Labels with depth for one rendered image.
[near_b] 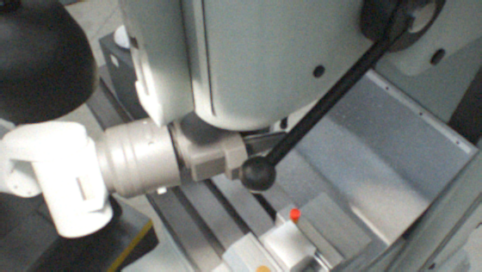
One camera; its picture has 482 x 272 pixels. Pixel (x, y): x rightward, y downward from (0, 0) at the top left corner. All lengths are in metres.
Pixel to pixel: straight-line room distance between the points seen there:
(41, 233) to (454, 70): 1.08
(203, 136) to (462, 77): 0.46
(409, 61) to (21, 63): 0.34
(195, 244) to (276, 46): 0.56
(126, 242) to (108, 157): 0.95
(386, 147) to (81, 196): 0.60
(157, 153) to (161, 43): 0.16
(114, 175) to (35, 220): 0.86
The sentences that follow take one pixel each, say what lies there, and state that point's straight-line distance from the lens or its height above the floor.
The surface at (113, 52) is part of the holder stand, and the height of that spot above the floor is 1.10.
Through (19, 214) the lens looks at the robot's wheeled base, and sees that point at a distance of 1.37.
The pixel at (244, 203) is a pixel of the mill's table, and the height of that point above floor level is 0.91.
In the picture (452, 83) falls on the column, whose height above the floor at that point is 1.15.
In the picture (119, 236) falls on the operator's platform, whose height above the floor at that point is 0.40.
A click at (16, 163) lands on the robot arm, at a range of 0.56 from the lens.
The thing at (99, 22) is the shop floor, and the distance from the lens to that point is 2.96.
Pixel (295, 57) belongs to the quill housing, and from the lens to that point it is 0.31.
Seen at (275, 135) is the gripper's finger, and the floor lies 1.25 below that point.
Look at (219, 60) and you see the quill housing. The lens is 0.32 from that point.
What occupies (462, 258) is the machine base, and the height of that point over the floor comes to 0.20.
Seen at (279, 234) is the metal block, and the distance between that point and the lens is 0.65.
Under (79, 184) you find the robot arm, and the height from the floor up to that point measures 1.26.
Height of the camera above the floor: 1.64
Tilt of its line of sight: 51 degrees down
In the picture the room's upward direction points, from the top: straight up
